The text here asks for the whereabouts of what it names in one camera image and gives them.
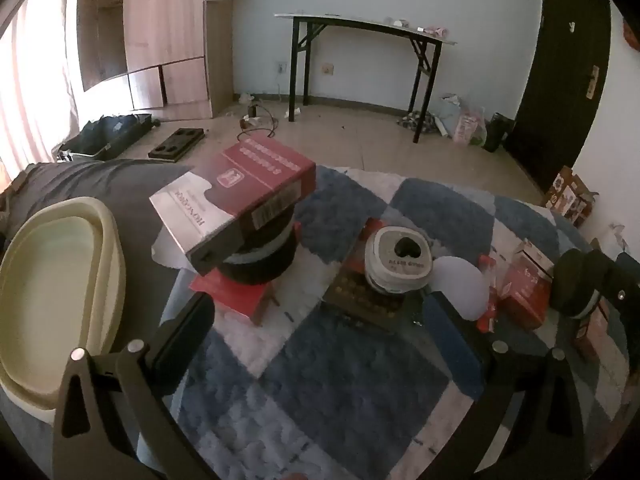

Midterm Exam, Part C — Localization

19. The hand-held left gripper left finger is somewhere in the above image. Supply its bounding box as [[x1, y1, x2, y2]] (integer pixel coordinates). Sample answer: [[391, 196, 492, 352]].
[[52, 294, 221, 480]]

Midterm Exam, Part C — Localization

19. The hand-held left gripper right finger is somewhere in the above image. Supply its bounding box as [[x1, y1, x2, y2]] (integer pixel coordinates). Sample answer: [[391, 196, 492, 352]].
[[422, 290, 586, 480]]

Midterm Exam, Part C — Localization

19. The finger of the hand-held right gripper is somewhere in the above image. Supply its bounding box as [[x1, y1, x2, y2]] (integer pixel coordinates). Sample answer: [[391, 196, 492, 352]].
[[597, 251, 640, 321]]

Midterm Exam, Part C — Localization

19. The white fluffy ball keychain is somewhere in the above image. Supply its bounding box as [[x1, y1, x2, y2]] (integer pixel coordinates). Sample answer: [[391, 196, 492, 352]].
[[431, 255, 488, 322]]

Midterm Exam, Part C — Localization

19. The red box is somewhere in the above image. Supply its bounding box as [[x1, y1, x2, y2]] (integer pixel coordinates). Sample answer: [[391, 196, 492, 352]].
[[189, 220, 301, 326], [500, 240, 556, 331]]

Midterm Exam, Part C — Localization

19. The round sponge with white base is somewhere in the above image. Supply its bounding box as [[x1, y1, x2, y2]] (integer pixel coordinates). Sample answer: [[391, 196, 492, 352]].
[[362, 225, 433, 297]]

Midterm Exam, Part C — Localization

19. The large black round sponge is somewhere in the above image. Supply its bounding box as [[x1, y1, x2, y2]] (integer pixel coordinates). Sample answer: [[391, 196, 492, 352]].
[[214, 215, 298, 287]]

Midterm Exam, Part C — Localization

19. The cream plastic basin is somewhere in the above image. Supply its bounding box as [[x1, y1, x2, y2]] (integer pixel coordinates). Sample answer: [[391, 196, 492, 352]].
[[0, 196, 126, 413]]

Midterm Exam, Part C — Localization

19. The red and silver carton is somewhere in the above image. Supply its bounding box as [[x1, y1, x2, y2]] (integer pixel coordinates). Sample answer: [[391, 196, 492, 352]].
[[149, 135, 317, 277]]

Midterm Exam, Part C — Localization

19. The dark patterned flat box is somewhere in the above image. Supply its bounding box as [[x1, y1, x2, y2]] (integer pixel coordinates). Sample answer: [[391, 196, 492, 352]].
[[322, 217, 431, 333]]

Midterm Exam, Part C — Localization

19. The printed cardboard box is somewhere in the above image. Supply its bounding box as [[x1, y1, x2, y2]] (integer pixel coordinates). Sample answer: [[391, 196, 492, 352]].
[[542, 166, 598, 228]]

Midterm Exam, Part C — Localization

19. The blue white checkered blanket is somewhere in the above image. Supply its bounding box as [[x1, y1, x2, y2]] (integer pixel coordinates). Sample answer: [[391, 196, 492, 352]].
[[160, 165, 640, 480]]

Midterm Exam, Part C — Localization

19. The grey bedsheet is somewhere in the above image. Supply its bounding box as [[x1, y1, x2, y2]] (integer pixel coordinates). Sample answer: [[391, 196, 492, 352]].
[[0, 159, 221, 480]]

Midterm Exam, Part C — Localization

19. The pink plastic bag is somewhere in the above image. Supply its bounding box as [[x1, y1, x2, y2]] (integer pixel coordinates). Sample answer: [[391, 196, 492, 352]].
[[452, 107, 488, 147]]

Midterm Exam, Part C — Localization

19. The black foam tray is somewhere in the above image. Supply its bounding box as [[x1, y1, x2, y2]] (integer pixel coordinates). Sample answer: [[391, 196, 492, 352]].
[[148, 128, 206, 163]]

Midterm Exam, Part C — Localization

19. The dark patterned cloth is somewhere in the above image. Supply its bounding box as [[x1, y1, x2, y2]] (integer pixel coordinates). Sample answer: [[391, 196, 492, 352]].
[[397, 112, 436, 133]]

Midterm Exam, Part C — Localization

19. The white plastic bag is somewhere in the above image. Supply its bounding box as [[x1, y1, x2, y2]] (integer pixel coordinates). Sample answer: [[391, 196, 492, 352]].
[[437, 92, 463, 136]]

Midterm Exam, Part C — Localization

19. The black door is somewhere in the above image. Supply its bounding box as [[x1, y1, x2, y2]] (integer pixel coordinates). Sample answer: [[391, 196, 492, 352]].
[[502, 0, 613, 193]]

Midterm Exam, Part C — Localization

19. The black floor tray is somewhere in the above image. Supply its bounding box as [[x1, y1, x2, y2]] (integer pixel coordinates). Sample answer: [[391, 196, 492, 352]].
[[52, 114, 153, 162]]

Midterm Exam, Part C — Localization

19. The pink curtain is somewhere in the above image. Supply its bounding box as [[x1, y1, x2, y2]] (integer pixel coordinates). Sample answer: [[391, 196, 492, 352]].
[[0, 0, 83, 181]]

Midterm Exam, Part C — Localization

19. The black-legged folding table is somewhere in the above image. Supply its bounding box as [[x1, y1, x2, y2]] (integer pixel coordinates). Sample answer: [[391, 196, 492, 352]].
[[274, 11, 458, 145]]

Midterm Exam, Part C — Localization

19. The wooden wardrobe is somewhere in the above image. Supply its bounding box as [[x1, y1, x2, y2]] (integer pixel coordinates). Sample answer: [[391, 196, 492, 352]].
[[75, 0, 235, 118]]

